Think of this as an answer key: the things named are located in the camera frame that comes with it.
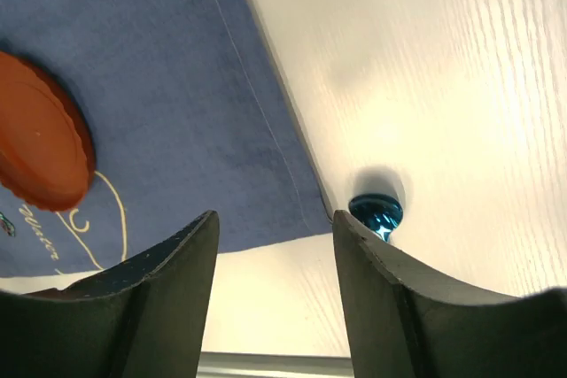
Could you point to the iridescent rainbow fork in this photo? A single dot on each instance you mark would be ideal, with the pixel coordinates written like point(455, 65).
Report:
point(7, 226)

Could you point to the orange plastic plate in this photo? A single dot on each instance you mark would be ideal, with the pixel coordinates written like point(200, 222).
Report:
point(47, 154)

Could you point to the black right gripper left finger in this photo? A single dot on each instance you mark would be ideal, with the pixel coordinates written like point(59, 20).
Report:
point(144, 317)

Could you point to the blue cloth placemat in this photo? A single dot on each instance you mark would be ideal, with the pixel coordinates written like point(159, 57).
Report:
point(186, 116)

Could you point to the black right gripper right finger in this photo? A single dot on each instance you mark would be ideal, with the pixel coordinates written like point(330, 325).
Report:
point(406, 319)

